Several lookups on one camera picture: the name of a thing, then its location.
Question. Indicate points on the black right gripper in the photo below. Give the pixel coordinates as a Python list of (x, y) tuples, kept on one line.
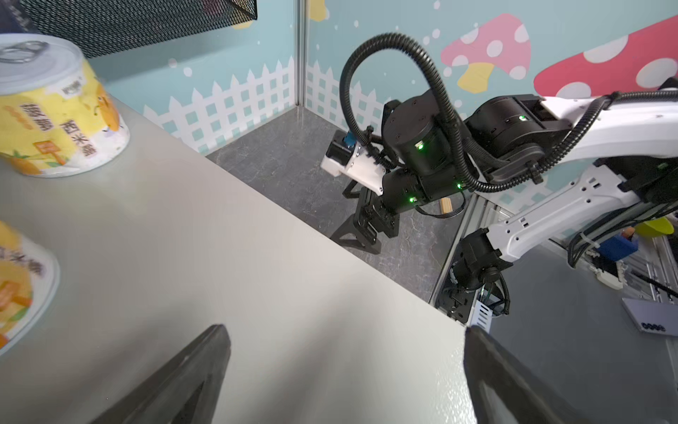
[(361, 230)]

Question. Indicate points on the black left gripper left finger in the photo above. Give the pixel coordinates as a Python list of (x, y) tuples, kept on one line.
[(186, 389)]

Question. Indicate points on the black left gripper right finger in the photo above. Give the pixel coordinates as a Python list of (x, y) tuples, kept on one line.
[(503, 390)]

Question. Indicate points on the yellow can silver lid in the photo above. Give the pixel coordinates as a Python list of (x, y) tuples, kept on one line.
[(30, 276)]

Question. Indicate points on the white lid small can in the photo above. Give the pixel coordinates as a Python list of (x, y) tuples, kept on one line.
[(57, 119)]

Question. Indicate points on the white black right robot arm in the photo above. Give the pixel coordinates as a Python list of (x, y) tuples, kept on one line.
[(425, 152)]

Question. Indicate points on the small wooden block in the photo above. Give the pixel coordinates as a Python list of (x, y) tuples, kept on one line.
[(446, 206)]

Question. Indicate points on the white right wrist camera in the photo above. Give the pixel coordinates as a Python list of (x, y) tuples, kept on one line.
[(345, 156)]

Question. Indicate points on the black wire mesh basket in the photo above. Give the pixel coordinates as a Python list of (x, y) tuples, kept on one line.
[(103, 27)]

